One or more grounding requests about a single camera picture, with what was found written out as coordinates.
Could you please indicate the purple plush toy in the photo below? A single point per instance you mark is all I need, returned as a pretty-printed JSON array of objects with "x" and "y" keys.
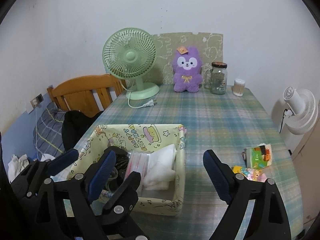
[{"x": 187, "y": 80}]

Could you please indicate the black garment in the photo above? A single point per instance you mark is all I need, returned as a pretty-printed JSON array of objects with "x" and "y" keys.
[{"x": 75, "y": 127}]

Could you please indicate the white standing fan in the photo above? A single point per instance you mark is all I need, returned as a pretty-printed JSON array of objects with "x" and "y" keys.
[{"x": 302, "y": 115}]

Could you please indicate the glass jar mug with lid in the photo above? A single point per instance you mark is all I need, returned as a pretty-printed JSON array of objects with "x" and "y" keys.
[{"x": 220, "y": 82}]

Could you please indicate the colourful cartoon tissue pack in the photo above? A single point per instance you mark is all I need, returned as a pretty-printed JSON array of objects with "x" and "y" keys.
[{"x": 260, "y": 157}]

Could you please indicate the blue plaid pillow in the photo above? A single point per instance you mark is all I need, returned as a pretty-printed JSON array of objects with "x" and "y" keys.
[{"x": 47, "y": 127}]

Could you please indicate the clear zip bag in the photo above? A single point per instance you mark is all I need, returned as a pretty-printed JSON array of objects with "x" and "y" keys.
[{"x": 137, "y": 162}]

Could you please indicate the black plastic bag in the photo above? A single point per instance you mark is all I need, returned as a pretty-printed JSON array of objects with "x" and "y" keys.
[{"x": 121, "y": 162}]

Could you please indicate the plaid tablecloth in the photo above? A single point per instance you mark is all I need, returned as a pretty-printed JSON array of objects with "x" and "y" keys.
[{"x": 212, "y": 120}]

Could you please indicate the green cartoon printed board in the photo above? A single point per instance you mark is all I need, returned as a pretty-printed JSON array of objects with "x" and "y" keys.
[{"x": 212, "y": 45}]

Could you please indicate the green desk fan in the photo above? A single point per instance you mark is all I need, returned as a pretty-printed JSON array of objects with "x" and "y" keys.
[{"x": 130, "y": 55}]

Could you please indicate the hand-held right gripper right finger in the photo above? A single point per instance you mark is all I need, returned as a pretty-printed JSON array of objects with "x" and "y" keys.
[{"x": 217, "y": 177}]

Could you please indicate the dark wall socket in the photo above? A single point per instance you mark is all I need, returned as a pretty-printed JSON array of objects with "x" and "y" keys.
[{"x": 39, "y": 97}]

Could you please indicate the pink yellow cartoon packet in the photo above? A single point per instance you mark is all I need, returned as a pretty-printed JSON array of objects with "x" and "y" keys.
[{"x": 250, "y": 173}]

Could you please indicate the white bed cloth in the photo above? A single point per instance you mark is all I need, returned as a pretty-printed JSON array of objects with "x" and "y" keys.
[{"x": 47, "y": 157}]

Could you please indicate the white crumpled cloth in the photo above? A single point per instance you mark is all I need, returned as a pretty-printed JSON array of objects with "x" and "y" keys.
[{"x": 17, "y": 166}]

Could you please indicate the cotton swab container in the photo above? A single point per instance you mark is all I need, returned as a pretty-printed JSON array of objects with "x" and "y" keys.
[{"x": 239, "y": 88}]

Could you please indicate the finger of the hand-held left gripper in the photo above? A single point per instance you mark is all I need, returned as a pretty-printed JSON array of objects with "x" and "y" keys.
[
  {"x": 62, "y": 161},
  {"x": 125, "y": 192}
]

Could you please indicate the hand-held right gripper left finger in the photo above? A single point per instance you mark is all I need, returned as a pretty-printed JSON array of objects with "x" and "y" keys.
[{"x": 100, "y": 177}]

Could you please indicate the yellow cartoon printed storage box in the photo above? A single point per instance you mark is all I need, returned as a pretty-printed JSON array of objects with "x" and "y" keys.
[{"x": 150, "y": 132}]

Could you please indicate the wooden bed headboard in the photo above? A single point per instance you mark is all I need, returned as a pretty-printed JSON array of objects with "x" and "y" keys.
[{"x": 82, "y": 87}]

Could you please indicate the white wall socket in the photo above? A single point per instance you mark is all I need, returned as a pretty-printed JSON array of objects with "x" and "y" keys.
[{"x": 33, "y": 102}]

